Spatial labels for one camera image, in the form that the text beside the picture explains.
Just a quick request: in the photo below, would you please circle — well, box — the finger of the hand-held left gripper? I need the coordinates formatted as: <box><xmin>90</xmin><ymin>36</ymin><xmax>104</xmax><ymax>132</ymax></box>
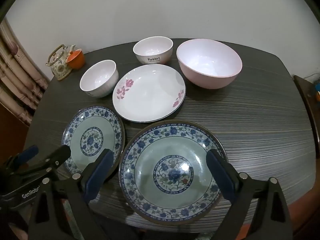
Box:
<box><xmin>5</xmin><ymin>145</ymin><xmax>39</xmax><ymax>171</ymax></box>
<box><xmin>17</xmin><ymin>144</ymin><xmax>72</xmax><ymax>181</ymax></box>

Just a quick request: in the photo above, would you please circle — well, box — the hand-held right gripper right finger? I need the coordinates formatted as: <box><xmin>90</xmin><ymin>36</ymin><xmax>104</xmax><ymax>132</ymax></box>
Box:
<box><xmin>205</xmin><ymin>149</ymin><xmax>294</xmax><ymax>240</ymax></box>

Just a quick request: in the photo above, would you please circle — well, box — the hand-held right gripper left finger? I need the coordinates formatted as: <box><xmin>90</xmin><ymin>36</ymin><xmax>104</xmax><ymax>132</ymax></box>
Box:
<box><xmin>28</xmin><ymin>149</ymin><xmax>115</xmax><ymax>240</ymax></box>

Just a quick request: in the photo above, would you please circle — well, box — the small blue floral plate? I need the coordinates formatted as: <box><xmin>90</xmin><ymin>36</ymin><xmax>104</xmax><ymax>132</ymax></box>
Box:
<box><xmin>61</xmin><ymin>105</ymin><xmax>125</xmax><ymax>177</ymax></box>

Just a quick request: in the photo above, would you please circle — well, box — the large blue floral plate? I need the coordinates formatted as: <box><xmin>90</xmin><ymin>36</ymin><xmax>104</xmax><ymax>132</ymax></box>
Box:
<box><xmin>119</xmin><ymin>120</ymin><xmax>228</xmax><ymax>225</ymax></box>

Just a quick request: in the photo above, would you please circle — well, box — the white ribbed bowl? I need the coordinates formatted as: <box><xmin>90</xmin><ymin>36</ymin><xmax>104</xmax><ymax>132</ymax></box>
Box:
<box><xmin>80</xmin><ymin>60</ymin><xmax>119</xmax><ymax>99</ymax></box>

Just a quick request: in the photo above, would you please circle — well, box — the white plate with pink flowers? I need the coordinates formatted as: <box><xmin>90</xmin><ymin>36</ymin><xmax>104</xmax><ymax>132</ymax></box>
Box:
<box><xmin>112</xmin><ymin>64</ymin><xmax>187</xmax><ymax>123</ymax></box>

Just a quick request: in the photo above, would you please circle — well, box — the large pink bowl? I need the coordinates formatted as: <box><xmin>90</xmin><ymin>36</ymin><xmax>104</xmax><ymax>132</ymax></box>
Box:
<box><xmin>176</xmin><ymin>39</ymin><xmax>243</xmax><ymax>89</ymax></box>

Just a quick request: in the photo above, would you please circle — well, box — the white bowl with black print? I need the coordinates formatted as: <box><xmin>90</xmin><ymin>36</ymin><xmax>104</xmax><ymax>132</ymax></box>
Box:
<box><xmin>133</xmin><ymin>36</ymin><xmax>174</xmax><ymax>65</ymax></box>

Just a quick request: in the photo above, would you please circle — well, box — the beige patterned curtain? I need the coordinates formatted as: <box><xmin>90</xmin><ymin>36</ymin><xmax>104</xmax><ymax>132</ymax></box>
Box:
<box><xmin>0</xmin><ymin>17</ymin><xmax>50</xmax><ymax>128</ymax></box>

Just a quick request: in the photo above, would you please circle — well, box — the floral ceramic teapot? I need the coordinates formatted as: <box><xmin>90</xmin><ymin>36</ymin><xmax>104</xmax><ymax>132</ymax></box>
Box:
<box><xmin>45</xmin><ymin>44</ymin><xmax>77</xmax><ymax>81</ymax></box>

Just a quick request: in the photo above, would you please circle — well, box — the orange cup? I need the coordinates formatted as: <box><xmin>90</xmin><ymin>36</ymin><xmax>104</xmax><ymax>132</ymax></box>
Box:
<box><xmin>66</xmin><ymin>49</ymin><xmax>86</xmax><ymax>70</ymax></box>

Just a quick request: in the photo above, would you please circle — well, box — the dark wooden cabinet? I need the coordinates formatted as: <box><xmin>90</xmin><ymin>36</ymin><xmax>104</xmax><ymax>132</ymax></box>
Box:
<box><xmin>293</xmin><ymin>75</ymin><xmax>320</xmax><ymax>143</ymax></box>

